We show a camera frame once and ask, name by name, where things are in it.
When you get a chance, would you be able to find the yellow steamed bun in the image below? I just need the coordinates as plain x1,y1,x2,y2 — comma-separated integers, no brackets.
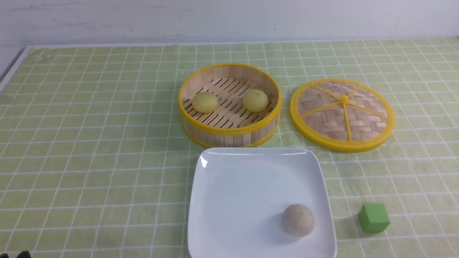
192,92,219,113
242,89,269,113

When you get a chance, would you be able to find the white square plate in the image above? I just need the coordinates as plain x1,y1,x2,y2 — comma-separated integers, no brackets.
187,147,337,258

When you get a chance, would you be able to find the grey-brown steamed bun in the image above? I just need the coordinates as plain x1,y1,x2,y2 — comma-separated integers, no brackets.
282,204,315,237

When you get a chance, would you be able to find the bamboo steamer basket yellow rim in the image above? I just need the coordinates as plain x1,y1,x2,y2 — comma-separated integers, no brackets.
178,63,282,148

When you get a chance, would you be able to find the woven bamboo steamer lid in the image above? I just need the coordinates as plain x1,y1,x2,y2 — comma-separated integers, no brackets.
289,78,396,153

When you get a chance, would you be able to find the green cube block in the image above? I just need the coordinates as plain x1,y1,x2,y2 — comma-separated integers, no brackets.
358,204,391,234

